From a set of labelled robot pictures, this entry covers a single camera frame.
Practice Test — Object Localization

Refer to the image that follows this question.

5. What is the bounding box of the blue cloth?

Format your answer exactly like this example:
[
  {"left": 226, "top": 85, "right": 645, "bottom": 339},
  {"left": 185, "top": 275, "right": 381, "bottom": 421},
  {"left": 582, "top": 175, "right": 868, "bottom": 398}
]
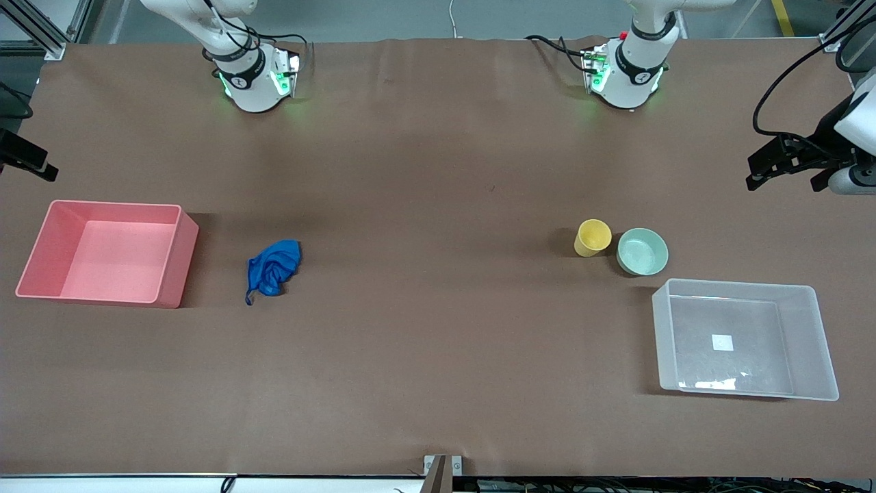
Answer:
[{"left": 245, "top": 239, "right": 302, "bottom": 306}]

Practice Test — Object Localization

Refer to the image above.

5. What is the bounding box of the pink plastic bin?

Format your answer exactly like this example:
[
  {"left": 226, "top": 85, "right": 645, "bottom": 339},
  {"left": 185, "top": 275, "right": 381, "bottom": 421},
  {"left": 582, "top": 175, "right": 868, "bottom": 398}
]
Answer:
[{"left": 15, "top": 199, "right": 201, "bottom": 309}]

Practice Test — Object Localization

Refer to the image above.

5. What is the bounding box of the mint green bowl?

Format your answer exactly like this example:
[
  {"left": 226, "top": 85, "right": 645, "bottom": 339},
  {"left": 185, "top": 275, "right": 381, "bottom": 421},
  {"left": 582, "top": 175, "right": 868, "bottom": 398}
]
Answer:
[{"left": 616, "top": 227, "right": 670, "bottom": 277}]

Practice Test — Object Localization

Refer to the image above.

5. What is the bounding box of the clear plastic bin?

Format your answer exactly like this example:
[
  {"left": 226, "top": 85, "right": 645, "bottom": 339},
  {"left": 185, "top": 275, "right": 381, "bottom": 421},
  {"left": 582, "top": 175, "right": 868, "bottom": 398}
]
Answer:
[{"left": 651, "top": 277, "right": 840, "bottom": 403}]

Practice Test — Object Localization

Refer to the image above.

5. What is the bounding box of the yellow plastic cup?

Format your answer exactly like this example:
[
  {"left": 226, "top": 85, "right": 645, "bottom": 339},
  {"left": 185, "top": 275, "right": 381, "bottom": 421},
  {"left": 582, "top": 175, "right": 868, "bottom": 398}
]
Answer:
[{"left": 574, "top": 218, "right": 613, "bottom": 258}]

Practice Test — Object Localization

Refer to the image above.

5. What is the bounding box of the brown table cover sheet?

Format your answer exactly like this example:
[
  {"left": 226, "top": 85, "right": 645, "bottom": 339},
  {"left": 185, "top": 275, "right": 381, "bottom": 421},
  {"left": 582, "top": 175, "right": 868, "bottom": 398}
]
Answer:
[{"left": 0, "top": 38, "right": 876, "bottom": 479}]

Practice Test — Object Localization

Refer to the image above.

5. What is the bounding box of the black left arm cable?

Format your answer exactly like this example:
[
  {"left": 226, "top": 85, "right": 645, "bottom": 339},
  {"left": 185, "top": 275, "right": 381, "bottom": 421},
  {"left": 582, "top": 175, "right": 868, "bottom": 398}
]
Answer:
[{"left": 752, "top": 26, "right": 876, "bottom": 138}]

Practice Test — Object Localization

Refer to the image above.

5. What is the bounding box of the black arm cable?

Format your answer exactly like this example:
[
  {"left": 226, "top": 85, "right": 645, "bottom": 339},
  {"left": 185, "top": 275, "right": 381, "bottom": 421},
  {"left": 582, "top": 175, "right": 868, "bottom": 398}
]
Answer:
[
  {"left": 0, "top": 81, "right": 34, "bottom": 120},
  {"left": 752, "top": 26, "right": 876, "bottom": 138}
]

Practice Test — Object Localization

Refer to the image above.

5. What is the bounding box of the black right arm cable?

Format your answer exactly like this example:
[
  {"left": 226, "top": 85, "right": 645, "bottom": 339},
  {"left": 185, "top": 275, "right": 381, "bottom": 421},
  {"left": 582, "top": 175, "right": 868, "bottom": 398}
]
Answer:
[{"left": 0, "top": 81, "right": 34, "bottom": 120}]

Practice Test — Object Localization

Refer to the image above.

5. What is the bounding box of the aluminium frame post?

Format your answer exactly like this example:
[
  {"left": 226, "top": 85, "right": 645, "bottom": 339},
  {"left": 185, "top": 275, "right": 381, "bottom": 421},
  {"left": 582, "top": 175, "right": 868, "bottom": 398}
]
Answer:
[
  {"left": 0, "top": 0, "right": 91, "bottom": 61},
  {"left": 820, "top": 0, "right": 876, "bottom": 53}
]

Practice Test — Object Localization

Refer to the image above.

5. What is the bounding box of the black right base cable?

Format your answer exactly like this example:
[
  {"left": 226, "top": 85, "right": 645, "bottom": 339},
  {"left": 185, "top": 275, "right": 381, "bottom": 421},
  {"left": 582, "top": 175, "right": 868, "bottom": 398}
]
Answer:
[{"left": 201, "top": 0, "right": 310, "bottom": 64}]

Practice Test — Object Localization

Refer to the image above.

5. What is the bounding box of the black base cable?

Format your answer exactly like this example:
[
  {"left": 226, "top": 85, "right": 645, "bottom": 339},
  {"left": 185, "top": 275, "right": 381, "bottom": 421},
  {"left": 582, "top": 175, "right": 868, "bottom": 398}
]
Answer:
[
  {"left": 201, "top": 0, "right": 310, "bottom": 64},
  {"left": 524, "top": 34, "right": 591, "bottom": 75}
]

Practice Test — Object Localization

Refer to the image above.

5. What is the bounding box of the black left base cable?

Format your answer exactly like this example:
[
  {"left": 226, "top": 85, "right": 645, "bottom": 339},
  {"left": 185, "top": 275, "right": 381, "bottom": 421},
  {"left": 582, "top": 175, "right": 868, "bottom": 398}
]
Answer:
[{"left": 524, "top": 34, "right": 591, "bottom": 75}]

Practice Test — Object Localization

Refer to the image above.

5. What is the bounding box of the white table edge rail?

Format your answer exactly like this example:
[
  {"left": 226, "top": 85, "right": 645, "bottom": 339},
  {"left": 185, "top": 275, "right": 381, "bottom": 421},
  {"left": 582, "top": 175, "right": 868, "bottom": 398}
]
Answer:
[{"left": 0, "top": 473, "right": 428, "bottom": 493}]

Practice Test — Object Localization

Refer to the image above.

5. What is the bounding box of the metal table edge bracket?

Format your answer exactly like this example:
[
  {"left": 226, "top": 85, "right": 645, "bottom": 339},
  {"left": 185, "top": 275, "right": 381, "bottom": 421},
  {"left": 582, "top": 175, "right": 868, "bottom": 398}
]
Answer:
[{"left": 423, "top": 455, "right": 464, "bottom": 493}]

